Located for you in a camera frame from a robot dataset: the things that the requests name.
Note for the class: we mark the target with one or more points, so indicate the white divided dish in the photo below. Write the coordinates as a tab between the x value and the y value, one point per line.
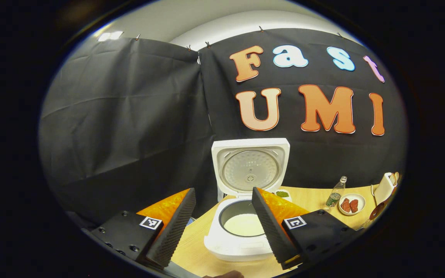
282	194

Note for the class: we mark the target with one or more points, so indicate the clear plastic water bottle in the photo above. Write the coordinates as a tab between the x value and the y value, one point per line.
335	195

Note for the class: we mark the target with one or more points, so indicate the black backdrop cloth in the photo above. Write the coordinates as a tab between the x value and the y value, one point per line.
129	135

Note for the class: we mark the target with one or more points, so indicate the brown meat piece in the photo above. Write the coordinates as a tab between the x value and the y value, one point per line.
346	205
354	205

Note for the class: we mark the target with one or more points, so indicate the wooden spoon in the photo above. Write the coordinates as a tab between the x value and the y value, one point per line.
377	211

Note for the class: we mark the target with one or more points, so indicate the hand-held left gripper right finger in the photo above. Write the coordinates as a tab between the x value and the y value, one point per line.
269	227

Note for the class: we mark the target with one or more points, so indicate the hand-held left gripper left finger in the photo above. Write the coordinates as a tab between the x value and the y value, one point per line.
176	227

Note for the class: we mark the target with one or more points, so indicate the white round plate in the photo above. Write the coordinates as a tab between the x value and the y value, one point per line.
342	210

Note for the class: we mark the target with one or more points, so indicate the white rice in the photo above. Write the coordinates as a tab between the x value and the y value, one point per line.
242	226

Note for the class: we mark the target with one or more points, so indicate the white toaster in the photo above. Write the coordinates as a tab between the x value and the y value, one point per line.
383	189

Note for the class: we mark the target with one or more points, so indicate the white rice cooker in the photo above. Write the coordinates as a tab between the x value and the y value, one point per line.
238	249

